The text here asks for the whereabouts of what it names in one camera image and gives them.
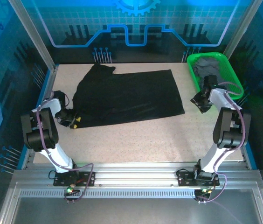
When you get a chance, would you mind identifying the grey t-shirts pile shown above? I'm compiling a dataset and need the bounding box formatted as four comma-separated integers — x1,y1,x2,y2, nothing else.
193,57,228,91

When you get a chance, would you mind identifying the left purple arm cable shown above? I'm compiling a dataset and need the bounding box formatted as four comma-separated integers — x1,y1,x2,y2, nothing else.
35,92,94,204

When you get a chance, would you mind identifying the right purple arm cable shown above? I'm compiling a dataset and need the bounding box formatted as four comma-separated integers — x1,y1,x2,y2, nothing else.
196,81,246,203

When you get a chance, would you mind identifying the black t-shirt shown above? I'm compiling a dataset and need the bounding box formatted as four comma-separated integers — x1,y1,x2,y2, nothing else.
72,63,185,129

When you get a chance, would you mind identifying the grey metal front panel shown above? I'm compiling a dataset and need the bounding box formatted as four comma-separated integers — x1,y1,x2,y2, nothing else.
0,182,263,224

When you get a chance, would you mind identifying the aluminium mounting rail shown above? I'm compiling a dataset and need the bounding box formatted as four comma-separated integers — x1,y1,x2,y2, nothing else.
12,162,263,190

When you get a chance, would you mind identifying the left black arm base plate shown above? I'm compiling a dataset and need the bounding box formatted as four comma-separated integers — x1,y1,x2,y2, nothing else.
53,171,97,187

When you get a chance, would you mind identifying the lit cable connector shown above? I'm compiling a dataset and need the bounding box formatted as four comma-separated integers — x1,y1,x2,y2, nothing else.
194,188,214,199
65,185,81,196

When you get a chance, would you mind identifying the slotted grey cable duct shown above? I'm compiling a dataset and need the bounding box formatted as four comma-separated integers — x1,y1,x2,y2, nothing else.
19,189,197,199

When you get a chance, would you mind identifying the aluminium frame post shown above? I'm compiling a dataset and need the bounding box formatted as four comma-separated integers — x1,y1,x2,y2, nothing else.
7,0,59,72
223,0,263,62

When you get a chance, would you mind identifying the green plastic basket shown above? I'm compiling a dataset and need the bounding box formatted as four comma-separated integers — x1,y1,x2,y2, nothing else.
187,52,244,100

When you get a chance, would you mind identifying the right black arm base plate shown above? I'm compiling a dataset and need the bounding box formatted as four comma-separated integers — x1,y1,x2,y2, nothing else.
177,170,220,187

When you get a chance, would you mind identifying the right lit cable connector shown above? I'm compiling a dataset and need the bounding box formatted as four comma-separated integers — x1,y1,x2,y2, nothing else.
194,188,214,199

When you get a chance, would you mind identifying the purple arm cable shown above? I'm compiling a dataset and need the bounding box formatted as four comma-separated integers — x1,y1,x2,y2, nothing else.
196,81,246,203
35,92,94,204

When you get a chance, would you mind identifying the left lit cable connector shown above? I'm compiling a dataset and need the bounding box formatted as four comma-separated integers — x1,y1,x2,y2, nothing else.
65,185,81,196

